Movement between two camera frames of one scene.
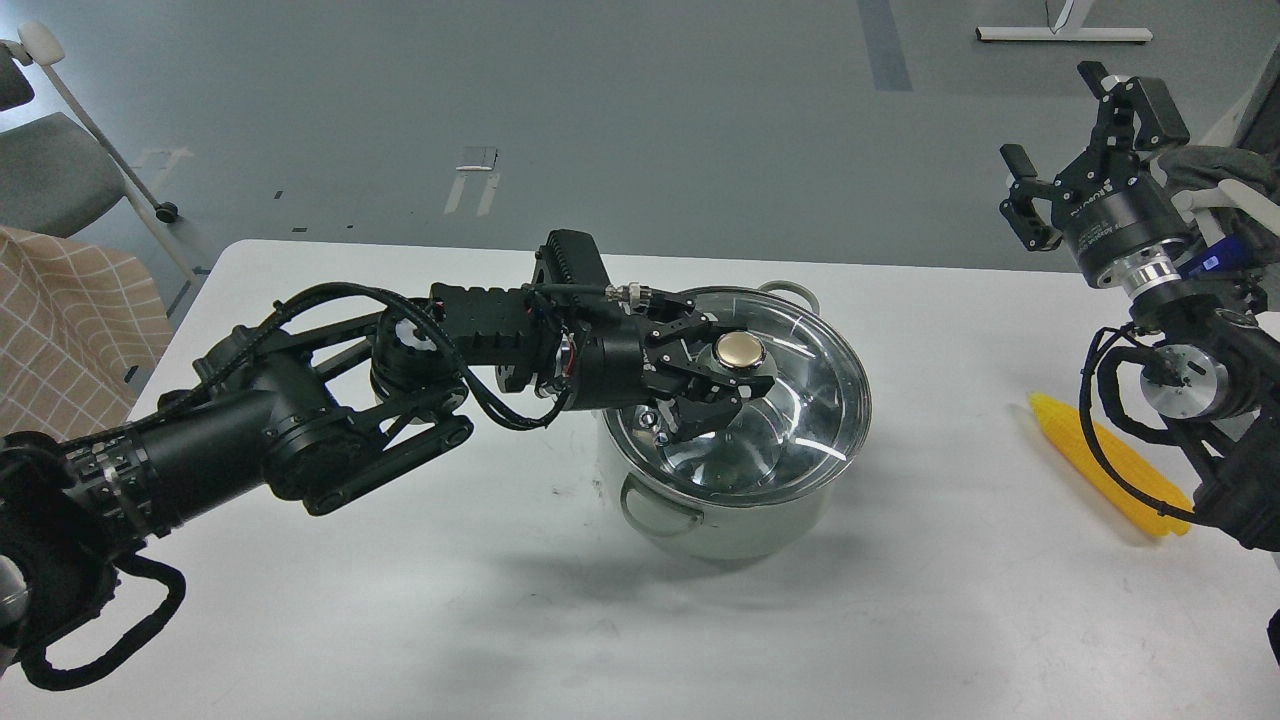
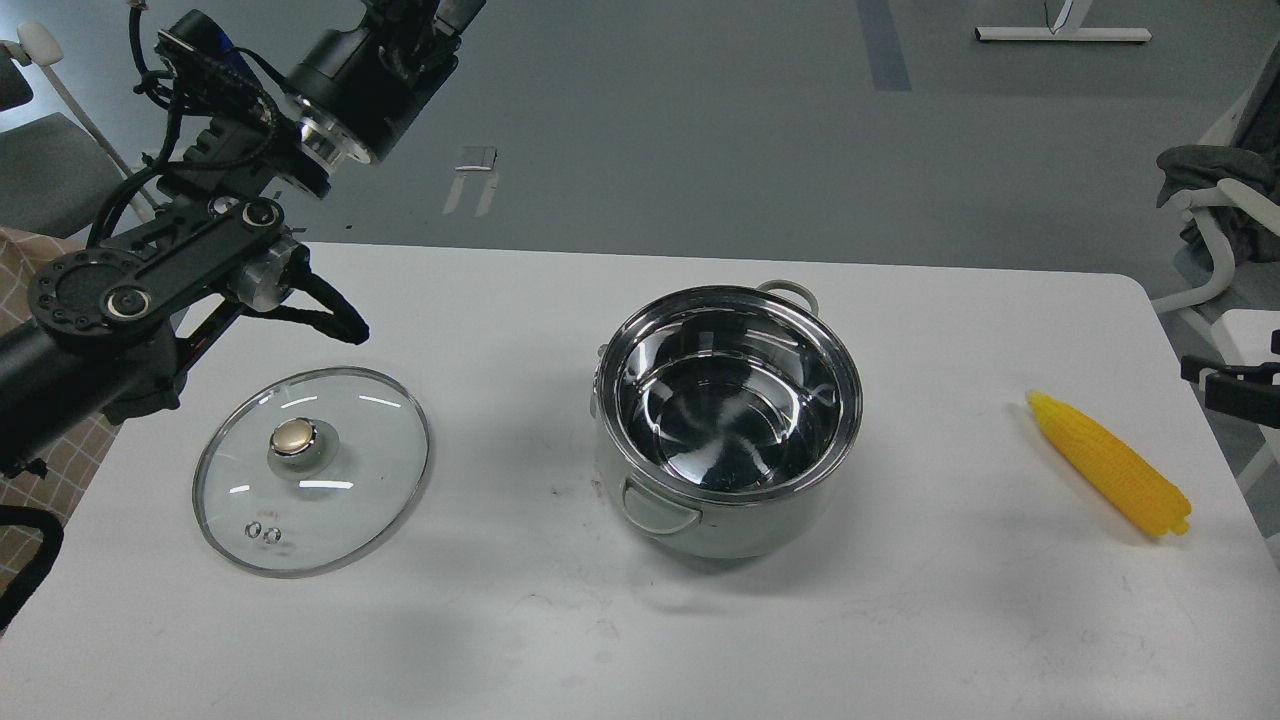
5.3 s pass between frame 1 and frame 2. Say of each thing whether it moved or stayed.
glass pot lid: moved
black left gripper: moved
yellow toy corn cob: stayed
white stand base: stayed
